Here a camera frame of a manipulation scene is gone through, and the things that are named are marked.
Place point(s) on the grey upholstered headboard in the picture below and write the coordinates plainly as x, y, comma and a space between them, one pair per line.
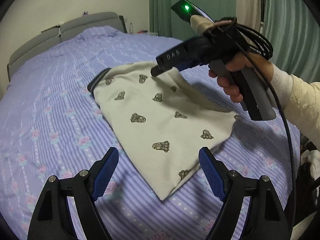
61, 33

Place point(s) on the purple floral bed sheet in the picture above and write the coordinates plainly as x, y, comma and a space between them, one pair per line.
50, 125

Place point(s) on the white nightstand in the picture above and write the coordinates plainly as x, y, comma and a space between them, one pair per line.
145, 32

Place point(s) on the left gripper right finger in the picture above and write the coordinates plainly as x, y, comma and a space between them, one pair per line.
265, 217

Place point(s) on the person's right hand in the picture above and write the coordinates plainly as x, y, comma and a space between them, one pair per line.
236, 65

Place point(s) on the cream patterned polo shirt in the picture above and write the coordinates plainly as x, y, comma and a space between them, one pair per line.
161, 122

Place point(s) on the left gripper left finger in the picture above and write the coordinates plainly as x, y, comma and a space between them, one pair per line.
52, 218

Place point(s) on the green curtain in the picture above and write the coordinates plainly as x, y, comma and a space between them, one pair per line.
288, 24

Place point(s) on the right forearm cream sleeve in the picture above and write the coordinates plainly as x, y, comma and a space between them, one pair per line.
300, 102

